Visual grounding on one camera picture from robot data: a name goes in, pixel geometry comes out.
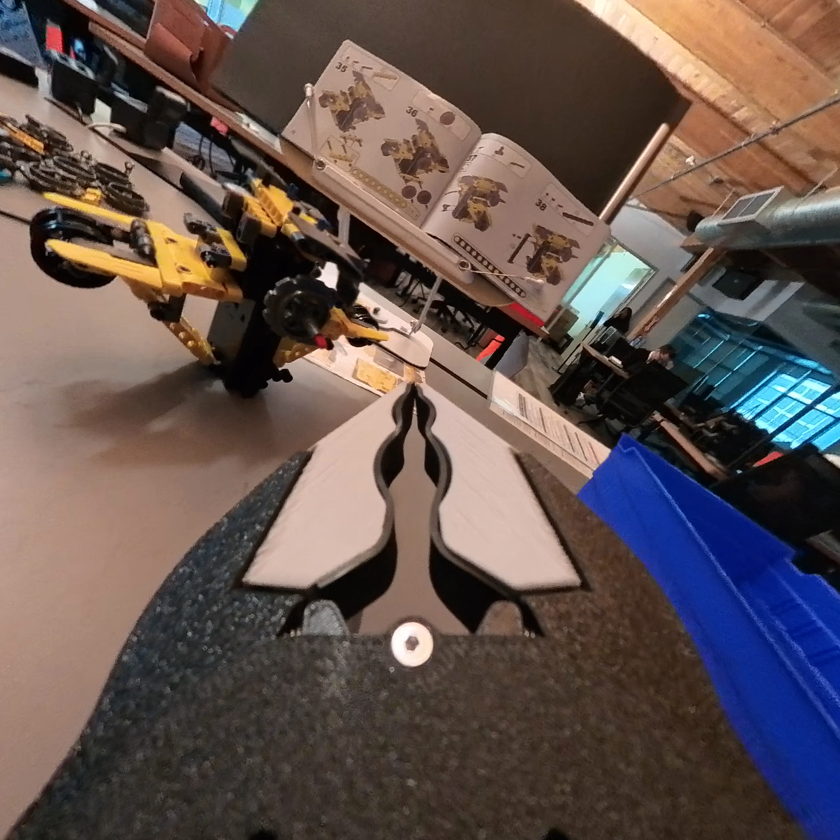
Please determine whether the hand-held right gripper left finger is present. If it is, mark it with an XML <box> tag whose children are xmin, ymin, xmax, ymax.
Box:
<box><xmin>241</xmin><ymin>382</ymin><xmax>416</xmax><ymax>622</ymax></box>

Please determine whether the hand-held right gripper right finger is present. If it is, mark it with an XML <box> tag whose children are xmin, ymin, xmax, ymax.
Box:
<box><xmin>413</xmin><ymin>382</ymin><xmax>583</xmax><ymax>631</ymax></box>

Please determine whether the printed paper sheet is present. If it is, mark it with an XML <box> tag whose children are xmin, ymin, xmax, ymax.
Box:
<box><xmin>489</xmin><ymin>373</ymin><xmax>613</xmax><ymax>483</ymax></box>

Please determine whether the yellow printed sticker sheet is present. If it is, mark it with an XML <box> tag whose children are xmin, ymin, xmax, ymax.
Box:
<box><xmin>308</xmin><ymin>344</ymin><xmax>424</xmax><ymax>398</ymax></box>

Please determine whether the blue plastic bin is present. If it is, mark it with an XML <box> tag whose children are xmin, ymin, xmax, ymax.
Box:
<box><xmin>577</xmin><ymin>433</ymin><xmax>840</xmax><ymax>840</ymax></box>

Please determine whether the yellow and black toy vehicle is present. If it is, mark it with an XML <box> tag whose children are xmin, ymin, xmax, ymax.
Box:
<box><xmin>29</xmin><ymin>176</ymin><xmax>395</xmax><ymax>400</ymax></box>

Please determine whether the large paned window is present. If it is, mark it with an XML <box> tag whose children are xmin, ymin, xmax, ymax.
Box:
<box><xmin>669</xmin><ymin>311</ymin><xmax>840</xmax><ymax>454</ymax></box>

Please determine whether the open instruction booklet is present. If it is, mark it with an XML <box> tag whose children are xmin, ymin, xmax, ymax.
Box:
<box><xmin>281</xmin><ymin>39</ymin><xmax>613</xmax><ymax>308</ymax></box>

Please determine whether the pile of loose toy parts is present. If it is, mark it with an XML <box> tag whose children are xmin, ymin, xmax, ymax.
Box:
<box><xmin>0</xmin><ymin>113</ymin><xmax>151</xmax><ymax>221</ymax></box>

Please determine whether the black equipment box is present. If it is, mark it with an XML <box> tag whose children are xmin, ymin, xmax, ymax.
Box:
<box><xmin>108</xmin><ymin>84</ymin><xmax>190</xmax><ymax>152</ymax></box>

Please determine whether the black partition panel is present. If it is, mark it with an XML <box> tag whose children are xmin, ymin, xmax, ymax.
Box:
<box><xmin>211</xmin><ymin>0</ymin><xmax>693</xmax><ymax>221</ymax></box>

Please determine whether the brown leather bag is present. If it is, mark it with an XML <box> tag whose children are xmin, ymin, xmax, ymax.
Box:
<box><xmin>143</xmin><ymin>0</ymin><xmax>232</xmax><ymax>89</ymax></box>

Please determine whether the silver ventilation duct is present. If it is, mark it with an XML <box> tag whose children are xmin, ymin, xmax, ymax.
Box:
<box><xmin>694</xmin><ymin>187</ymin><xmax>840</xmax><ymax>253</ymax></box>

